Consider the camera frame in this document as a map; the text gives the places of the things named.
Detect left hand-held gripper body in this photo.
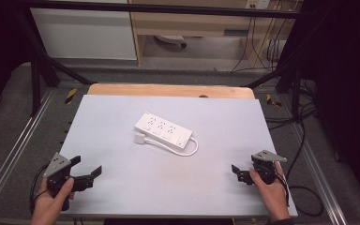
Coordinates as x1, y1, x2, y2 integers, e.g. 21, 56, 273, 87
42, 152, 95, 199

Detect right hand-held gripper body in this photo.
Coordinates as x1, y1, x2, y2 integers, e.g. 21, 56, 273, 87
250, 149, 288, 186

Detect person's right hand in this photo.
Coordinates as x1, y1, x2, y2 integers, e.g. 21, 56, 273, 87
248, 160, 293, 223

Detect person's left hand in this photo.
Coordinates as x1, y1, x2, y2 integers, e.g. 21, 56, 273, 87
30, 177, 76, 225

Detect yellow black tape strip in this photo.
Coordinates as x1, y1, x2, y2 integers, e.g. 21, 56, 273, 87
64, 87, 78, 106
265, 93, 283, 108

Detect white power strip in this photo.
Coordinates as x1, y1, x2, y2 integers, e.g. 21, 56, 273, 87
133, 111, 194, 150

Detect wooden table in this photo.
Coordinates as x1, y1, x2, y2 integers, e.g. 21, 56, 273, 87
86, 82, 256, 100

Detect black curtain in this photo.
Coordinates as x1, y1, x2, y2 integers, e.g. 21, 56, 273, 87
0, 0, 34, 126
293, 0, 360, 207

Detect white cabinet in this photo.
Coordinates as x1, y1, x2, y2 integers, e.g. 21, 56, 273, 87
29, 7, 138, 61

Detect white extension socket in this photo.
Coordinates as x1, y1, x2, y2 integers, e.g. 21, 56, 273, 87
154, 34, 188, 49

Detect wooden desk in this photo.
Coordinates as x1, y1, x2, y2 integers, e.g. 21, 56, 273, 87
127, 0, 296, 68

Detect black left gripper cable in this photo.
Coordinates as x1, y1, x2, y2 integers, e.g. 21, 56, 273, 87
28, 162, 51, 217

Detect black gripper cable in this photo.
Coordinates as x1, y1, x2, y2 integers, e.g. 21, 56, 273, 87
274, 172, 325, 218
28, 162, 51, 217

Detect aluminium rail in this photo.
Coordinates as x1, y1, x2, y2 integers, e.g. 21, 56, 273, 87
0, 88, 57, 214
289, 120, 349, 225

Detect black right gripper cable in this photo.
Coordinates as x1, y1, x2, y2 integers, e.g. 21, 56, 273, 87
274, 172, 325, 218

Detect black floor cables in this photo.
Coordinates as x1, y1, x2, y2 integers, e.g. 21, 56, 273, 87
263, 78, 318, 181

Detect white power strip cable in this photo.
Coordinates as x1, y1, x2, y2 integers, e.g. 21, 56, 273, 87
143, 136, 200, 158

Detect black hanging cables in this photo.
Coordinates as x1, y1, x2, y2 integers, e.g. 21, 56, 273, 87
230, 8, 287, 73

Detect white wall socket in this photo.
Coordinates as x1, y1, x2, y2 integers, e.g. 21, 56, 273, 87
244, 0, 272, 10

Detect black metal frame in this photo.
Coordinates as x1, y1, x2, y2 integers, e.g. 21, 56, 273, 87
13, 0, 313, 117

